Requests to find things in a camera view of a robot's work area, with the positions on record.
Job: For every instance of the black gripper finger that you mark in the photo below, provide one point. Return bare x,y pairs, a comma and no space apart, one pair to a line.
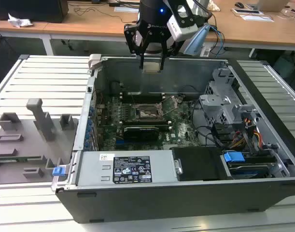
131,39
168,47

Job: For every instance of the silver square CPU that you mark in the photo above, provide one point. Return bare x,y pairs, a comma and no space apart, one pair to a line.
151,67

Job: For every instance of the black RAM slot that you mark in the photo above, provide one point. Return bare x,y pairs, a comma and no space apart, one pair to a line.
137,121
142,94
166,126
142,99

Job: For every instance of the CPU socket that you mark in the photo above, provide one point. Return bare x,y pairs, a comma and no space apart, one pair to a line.
147,113

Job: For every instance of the blue slot clip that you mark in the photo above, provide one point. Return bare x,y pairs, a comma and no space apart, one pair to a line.
87,138
89,124
86,145
91,111
88,131

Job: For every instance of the blue expansion slot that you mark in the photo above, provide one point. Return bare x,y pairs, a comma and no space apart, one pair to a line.
120,145

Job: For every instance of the white paper sheet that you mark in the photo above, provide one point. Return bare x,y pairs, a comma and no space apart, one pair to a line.
126,9
258,18

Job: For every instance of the black power adapter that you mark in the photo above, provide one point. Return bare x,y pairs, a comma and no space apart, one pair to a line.
116,4

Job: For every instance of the wooden desk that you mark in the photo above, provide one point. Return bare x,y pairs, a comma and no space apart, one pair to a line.
89,26

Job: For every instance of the beige crumpled object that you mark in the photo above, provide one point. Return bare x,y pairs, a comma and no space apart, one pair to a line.
213,6

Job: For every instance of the black chair base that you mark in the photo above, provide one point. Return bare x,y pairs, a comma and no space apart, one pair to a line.
69,44

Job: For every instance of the silver metal drive cage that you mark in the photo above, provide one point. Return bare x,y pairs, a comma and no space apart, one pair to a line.
214,101

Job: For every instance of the black computer mouse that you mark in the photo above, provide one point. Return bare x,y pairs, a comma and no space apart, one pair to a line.
239,4

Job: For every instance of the green motherboard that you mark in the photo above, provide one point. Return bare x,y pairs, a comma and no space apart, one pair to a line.
181,130

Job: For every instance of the flat grey tablet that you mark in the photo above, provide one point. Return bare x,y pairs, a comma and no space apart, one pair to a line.
246,11

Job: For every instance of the black graphics card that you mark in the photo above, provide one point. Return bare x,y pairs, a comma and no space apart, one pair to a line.
141,134

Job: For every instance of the black connector block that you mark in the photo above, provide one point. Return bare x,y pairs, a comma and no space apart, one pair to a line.
222,135

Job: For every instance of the black box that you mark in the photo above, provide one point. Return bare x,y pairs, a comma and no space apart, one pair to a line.
29,9

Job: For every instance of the silver laptop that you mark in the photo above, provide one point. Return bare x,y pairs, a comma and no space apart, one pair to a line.
270,4

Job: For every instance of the crumpled white paper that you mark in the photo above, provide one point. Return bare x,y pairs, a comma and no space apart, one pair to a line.
19,21

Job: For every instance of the silver metal latch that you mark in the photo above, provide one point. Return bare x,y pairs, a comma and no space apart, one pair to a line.
178,166

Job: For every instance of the clear glasses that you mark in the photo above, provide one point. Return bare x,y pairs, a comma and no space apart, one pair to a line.
292,13

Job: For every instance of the hard disk in blue carrier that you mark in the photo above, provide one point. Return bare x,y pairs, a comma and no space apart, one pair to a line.
233,158

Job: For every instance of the grey power supply unit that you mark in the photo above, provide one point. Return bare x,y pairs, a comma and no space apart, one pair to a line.
94,169

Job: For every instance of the grey parts rack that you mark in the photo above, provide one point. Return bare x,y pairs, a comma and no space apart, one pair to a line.
29,149

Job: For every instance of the blue plastic case latch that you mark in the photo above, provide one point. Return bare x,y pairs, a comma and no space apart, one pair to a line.
58,171

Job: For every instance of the open black PC case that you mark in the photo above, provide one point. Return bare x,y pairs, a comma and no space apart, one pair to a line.
161,203

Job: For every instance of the green RAM stick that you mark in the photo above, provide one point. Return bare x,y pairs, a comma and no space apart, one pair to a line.
17,158

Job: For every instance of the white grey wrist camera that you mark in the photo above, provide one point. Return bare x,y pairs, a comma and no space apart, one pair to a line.
181,27

